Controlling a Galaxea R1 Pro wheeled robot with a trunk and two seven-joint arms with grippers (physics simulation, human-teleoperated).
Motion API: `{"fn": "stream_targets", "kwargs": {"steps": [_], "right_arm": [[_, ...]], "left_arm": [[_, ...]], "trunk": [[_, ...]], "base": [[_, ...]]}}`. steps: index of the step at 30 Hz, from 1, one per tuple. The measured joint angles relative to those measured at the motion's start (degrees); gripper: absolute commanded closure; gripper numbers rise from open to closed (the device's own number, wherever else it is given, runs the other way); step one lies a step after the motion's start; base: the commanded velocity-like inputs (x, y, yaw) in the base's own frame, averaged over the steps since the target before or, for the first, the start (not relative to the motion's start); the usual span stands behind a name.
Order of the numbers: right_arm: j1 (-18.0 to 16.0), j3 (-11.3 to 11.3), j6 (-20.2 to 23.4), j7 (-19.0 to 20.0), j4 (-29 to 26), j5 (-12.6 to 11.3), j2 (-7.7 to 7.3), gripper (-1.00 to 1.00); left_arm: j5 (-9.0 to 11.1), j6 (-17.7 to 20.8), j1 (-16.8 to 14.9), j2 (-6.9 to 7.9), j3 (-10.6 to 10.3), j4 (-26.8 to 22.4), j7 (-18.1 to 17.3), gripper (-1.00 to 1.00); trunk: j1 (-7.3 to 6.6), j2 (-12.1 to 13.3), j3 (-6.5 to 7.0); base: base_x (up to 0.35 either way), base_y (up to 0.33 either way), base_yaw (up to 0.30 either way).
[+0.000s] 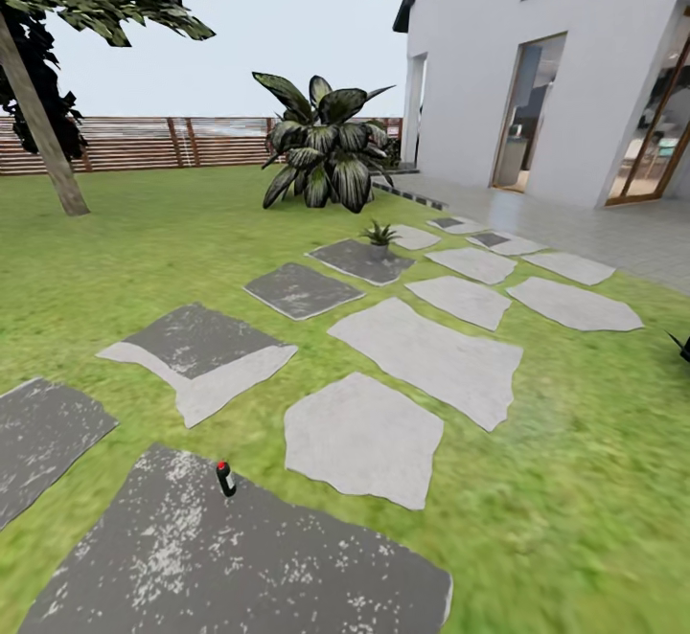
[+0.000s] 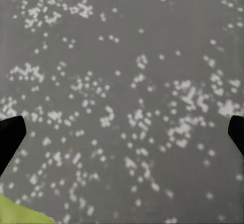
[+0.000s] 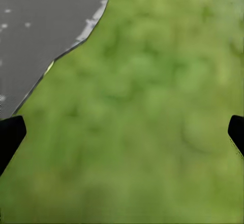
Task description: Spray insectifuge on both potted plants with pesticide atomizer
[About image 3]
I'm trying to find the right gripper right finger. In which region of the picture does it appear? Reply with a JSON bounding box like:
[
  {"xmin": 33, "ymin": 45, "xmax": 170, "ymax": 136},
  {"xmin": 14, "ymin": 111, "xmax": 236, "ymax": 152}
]
[{"xmin": 228, "ymin": 115, "xmax": 244, "ymax": 156}]

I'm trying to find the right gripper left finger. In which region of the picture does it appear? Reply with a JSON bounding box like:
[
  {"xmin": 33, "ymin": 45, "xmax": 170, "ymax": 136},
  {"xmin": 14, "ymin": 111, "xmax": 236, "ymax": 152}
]
[{"xmin": 0, "ymin": 115, "xmax": 26, "ymax": 176}]

